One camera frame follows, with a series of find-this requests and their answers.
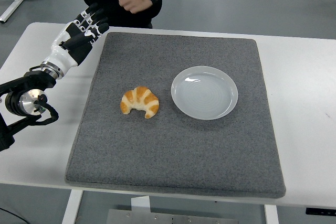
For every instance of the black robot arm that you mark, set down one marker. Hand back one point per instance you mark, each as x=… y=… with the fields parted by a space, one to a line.
x=15 y=87

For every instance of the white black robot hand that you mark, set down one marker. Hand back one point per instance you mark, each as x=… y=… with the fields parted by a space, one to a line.
x=61 y=56

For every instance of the white table leg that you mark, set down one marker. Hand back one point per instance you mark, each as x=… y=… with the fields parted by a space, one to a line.
x=71 y=208
x=271 y=214

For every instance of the black table control box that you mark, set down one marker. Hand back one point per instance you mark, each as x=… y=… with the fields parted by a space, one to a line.
x=320 y=211

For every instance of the golden croissant bread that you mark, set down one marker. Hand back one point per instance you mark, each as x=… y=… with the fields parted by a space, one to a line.
x=141 y=95

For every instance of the white round plate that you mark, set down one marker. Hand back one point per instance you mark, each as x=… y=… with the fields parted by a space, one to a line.
x=204 y=95

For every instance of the grey felt mat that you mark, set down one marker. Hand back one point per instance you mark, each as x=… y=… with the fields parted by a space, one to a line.
x=168 y=150

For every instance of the white paper label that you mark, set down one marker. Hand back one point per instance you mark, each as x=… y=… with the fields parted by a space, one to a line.
x=140 y=204

